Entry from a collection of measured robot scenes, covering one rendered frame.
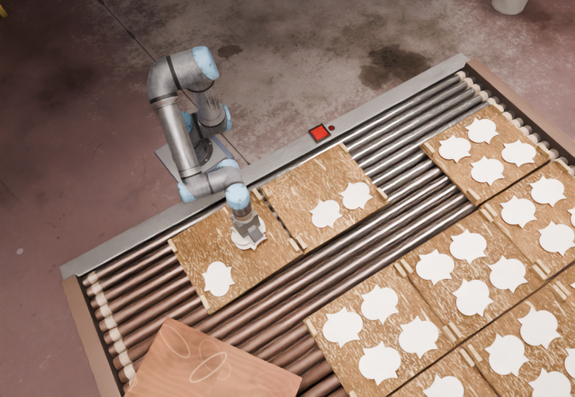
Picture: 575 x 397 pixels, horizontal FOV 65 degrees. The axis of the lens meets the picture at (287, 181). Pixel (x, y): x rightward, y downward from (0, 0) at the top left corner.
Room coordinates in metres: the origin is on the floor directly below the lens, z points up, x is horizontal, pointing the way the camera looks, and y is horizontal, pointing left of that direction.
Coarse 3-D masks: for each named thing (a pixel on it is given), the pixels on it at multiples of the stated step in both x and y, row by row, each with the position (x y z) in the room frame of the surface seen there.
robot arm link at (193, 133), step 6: (186, 114) 1.19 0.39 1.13; (192, 114) 1.21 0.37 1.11; (186, 120) 1.16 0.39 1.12; (192, 120) 1.16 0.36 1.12; (186, 126) 1.13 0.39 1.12; (192, 126) 1.14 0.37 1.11; (198, 126) 1.15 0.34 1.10; (192, 132) 1.13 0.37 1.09; (198, 132) 1.13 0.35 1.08; (192, 138) 1.12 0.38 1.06; (198, 138) 1.12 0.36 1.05
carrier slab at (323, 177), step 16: (320, 160) 1.02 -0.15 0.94; (336, 160) 1.01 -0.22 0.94; (352, 160) 1.01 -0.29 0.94; (288, 176) 0.96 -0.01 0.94; (304, 176) 0.95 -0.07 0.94; (320, 176) 0.94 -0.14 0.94; (336, 176) 0.93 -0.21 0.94; (352, 176) 0.93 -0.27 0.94; (272, 192) 0.89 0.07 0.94; (288, 192) 0.88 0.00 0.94; (304, 192) 0.88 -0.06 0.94; (320, 192) 0.87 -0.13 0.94; (336, 192) 0.86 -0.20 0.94; (288, 208) 0.81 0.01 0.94; (304, 208) 0.80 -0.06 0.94; (368, 208) 0.77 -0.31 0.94; (288, 224) 0.74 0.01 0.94; (304, 224) 0.73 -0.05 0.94; (336, 224) 0.72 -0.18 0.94; (352, 224) 0.71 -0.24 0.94; (304, 240) 0.66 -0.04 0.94; (320, 240) 0.65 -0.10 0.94
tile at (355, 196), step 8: (352, 184) 0.88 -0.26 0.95; (360, 184) 0.88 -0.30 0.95; (344, 192) 0.85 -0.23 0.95; (352, 192) 0.85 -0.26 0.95; (360, 192) 0.84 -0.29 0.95; (368, 192) 0.84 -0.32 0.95; (344, 200) 0.81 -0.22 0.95; (352, 200) 0.81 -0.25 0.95; (360, 200) 0.81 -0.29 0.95; (352, 208) 0.78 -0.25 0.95; (360, 208) 0.77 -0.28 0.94
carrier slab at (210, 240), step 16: (224, 208) 0.84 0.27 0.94; (256, 208) 0.82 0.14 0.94; (208, 224) 0.77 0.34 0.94; (224, 224) 0.77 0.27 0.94; (272, 224) 0.74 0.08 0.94; (176, 240) 0.72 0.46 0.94; (192, 240) 0.71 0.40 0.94; (208, 240) 0.70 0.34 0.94; (224, 240) 0.69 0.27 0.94; (272, 240) 0.67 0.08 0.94; (176, 256) 0.65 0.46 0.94; (192, 256) 0.64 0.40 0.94; (208, 256) 0.64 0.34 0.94; (224, 256) 0.63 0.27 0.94; (240, 256) 0.62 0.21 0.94; (256, 256) 0.62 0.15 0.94; (272, 256) 0.61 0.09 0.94; (288, 256) 0.60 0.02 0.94; (192, 272) 0.58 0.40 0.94; (240, 272) 0.56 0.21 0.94; (256, 272) 0.55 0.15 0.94; (272, 272) 0.55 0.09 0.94; (240, 288) 0.50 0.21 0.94; (224, 304) 0.45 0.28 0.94
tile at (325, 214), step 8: (320, 200) 0.82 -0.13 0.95; (328, 200) 0.82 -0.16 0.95; (320, 208) 0.79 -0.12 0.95; (328, 208) 0.79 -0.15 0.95; (336, 208) 0.78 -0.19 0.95; (312, 216) 0.76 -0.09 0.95; (320, 216) 0.75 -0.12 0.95; (328, 216) 0.75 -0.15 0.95; (336, 216) 0.74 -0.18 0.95; (320, 224) 0.72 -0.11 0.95; (328, 224) 0.72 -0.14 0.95
